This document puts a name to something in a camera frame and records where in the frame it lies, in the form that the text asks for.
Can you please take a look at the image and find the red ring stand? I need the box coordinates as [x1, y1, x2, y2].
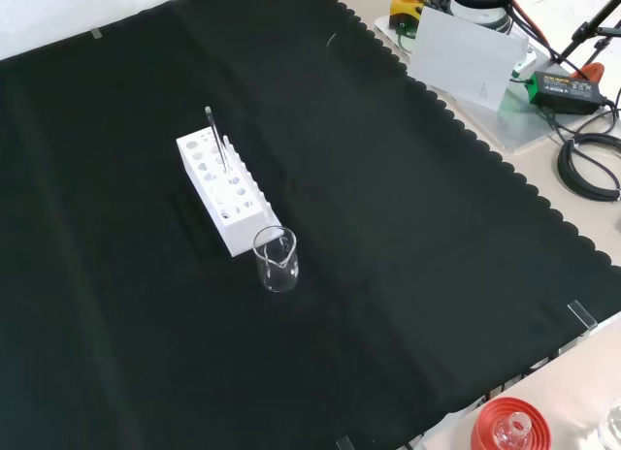
[470, 396, 553, 450]

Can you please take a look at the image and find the black tripod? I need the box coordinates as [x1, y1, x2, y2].
[552, 0, 621, 69]

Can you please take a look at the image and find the small clear glass beaker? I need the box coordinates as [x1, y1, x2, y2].
[252, 225, 300, 294]

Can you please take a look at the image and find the black power adapter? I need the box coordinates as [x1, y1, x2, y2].
[527, 70, 605, 115]

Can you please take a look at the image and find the pale board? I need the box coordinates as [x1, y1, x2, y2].
[409, 6, 530, 113]

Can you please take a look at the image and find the white test tube rack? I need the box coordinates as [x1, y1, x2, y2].
[175, 128, 284, 257]

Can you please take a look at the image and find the orange cable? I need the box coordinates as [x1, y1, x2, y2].
[502, 0, 552, 51]

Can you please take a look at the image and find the yellow stop button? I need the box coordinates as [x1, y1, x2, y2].
[390, 0, 431, 32]

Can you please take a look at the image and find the clear glass vessel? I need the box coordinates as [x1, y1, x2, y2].
[597, 399, 621, 450]

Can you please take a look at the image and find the black bench cloth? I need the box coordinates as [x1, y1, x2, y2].
[0, 0, 621, 450]

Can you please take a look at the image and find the coiled black cable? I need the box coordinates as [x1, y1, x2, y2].
[556, 132, 621, 202]

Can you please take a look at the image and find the clear round-bottom flask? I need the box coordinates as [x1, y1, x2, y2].
[492, 410, 533, 450]

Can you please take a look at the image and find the metal base plate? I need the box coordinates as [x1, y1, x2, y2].
[372, 14, 583, 154]

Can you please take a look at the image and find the clear glass rod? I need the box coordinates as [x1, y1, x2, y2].
[204, 105, 232, 173]

